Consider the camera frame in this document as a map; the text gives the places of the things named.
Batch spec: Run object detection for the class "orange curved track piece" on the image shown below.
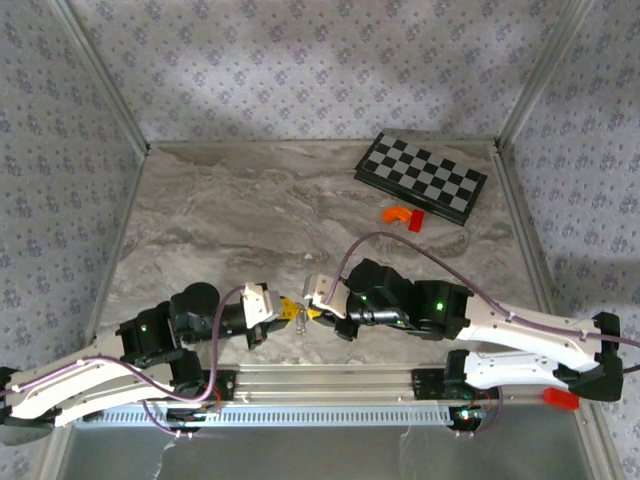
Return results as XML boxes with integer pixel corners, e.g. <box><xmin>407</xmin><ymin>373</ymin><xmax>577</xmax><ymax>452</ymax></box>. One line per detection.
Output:
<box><xmin>380</xmin><ymin>204</ymin><xmax>413</xmax><ymax>225</ymax></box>

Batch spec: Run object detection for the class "black grey chessboard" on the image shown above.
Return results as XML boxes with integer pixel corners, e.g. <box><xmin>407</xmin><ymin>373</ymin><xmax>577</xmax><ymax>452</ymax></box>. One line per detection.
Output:
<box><xmin>353</xmin><ymin>130</ymin><xmax>489</xmax><ymax>227</ymax></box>

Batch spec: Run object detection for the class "red plastic block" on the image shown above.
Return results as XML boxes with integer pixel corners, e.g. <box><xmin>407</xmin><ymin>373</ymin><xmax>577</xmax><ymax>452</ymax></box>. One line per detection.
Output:
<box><xmin>543</xmin><ymin>387</ymin><xmax>581</xmax><ymax>412</ymax></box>

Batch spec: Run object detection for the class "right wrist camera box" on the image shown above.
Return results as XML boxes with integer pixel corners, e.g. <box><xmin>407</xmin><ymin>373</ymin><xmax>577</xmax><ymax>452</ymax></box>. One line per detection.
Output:
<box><xmin>301</xmin><ymin>273</ymin><xmax>351</xmax><ymax>320</ymax></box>

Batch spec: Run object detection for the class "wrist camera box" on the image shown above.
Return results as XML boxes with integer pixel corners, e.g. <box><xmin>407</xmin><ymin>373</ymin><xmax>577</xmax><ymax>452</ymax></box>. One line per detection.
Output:
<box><xmin>239</xmin><ymin>282</ymin><xmax>284</xmax><ymax>325</ymax></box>
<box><xmin>301</xmin><ymin>273</ymin><xmax>351</xmax><ymax>320</ymax></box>

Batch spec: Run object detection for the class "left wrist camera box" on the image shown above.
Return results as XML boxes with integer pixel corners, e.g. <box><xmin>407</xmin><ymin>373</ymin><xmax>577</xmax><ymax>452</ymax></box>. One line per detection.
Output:
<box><xmin>239</xmin><ymin>282</ymin><xmax>284</xmax><ymax>325</ymax></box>

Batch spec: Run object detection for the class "aluminium mounting rail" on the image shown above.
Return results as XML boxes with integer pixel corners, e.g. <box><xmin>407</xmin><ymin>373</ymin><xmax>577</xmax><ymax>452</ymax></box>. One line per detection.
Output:
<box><xmin>202</xmin><ymin>363</ymin><xmax>504</xmax><ymax>404</ymax></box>

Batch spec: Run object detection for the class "aluminium frame rail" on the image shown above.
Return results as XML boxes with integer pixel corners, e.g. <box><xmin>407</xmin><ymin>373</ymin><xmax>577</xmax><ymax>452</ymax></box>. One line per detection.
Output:
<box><xmin>492</xmin><ymin>144</ymin><xmax>629</xmax><ymax>480</ymax></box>
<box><xmin>37</xmin><ymin>147</ymin><xmax>151</xmax><ymax>480</ymax></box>

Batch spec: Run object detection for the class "slotted grey cable duct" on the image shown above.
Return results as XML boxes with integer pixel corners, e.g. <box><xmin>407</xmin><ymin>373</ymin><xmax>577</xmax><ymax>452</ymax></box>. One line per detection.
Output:
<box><xmin>74</xmin><ymin>403</ymin><xmax>457</xmax><ymax>429</ymax></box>

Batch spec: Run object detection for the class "aluminium frame post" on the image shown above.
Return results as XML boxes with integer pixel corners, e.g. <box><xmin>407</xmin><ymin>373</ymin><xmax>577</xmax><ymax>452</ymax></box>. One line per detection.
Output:
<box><xmin>47</xmin><ymin>0</ymin><xmax>152</xmax><ymax>154</ymax></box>
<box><xmin>496</xmin><ymin>0</ymin><xmax>596</xmax><ymax>151</ymax></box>

